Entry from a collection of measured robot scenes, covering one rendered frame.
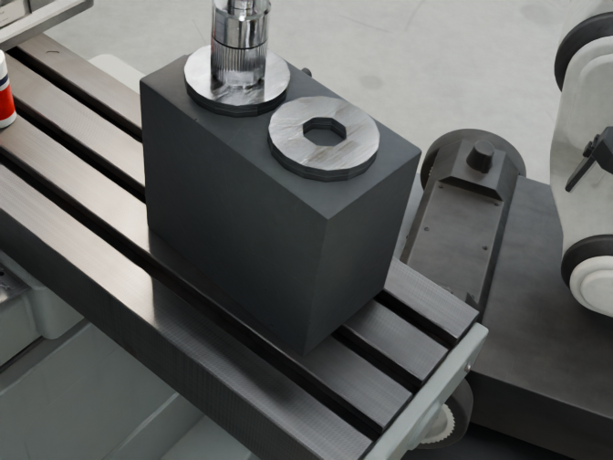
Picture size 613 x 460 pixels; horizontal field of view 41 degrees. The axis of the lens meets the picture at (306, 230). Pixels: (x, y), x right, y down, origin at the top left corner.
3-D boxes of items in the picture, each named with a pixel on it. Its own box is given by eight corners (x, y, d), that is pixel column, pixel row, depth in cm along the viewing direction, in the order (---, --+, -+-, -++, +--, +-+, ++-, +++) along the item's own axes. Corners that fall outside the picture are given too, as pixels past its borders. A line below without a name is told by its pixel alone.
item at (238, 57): (208, 87, 67) (210, 26, 63) (211, 53, 71) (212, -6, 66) (264, 90, 68) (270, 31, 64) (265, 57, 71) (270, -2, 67)
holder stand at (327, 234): (232, 172, 90) (240, 15, 75) (385, 288, 81) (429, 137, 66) (145, 225, 83) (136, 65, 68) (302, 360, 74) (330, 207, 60)
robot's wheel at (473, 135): (510, 218, 166) (541, 145, 151) (505, 235, 162) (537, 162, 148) (415, 189, 169) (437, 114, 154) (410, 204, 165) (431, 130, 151)
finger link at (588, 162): (575, 180, 93) (604, 142, 88) (569, 197, 91) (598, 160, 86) (563, 173, 93) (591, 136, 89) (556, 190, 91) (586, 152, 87)
